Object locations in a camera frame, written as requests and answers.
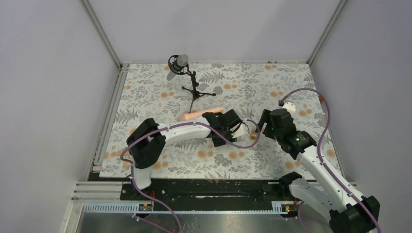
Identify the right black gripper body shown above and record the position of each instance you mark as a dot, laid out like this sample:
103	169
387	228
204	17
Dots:
269	131

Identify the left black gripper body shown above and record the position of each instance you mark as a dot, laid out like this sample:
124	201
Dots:
227	134

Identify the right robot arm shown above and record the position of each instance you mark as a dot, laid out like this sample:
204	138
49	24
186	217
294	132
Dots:
346	209

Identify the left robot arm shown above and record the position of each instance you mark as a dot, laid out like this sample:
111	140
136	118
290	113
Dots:
147	142

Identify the pink tube container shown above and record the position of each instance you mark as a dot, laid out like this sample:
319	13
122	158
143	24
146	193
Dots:
190	116

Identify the black microphone tripod stand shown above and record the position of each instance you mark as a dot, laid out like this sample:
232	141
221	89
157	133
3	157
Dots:
196	94

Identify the silver microphone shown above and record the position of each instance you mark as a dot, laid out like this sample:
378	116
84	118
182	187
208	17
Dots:
177	65

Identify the floral table mat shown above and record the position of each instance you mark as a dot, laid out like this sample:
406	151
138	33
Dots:
246	88

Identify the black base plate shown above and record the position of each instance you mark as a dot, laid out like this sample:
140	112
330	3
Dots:
212	195

